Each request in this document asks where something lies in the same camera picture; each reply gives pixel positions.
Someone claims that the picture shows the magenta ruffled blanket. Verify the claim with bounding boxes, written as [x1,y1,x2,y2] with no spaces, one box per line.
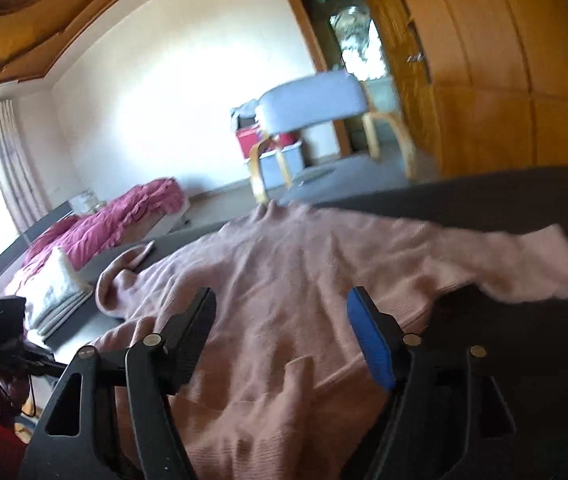
[21,177,185,271]

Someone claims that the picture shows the wooden wardrobe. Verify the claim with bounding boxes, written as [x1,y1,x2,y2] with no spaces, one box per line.
[359,0,568,181]

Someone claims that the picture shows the grey cushioned wooden chair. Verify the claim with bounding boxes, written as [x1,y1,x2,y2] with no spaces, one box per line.
[249,71,417,203]

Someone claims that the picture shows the beige curtain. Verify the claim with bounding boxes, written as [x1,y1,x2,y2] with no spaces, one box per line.
[0,100,47,236]

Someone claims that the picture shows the grey storage box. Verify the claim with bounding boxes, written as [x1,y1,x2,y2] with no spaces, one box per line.
[246,142,307,188]

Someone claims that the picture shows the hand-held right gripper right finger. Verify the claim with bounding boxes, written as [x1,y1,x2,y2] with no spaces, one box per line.
[346,286,529,480]

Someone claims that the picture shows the pink knit sweater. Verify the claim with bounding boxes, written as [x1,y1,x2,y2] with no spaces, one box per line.
[95,200,568,480]

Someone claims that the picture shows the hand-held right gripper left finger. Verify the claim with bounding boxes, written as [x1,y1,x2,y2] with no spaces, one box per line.
[19,287,217,480]

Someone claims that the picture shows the stack of folded light clothes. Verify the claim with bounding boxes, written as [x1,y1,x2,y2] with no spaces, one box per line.
[4,247,96,336]

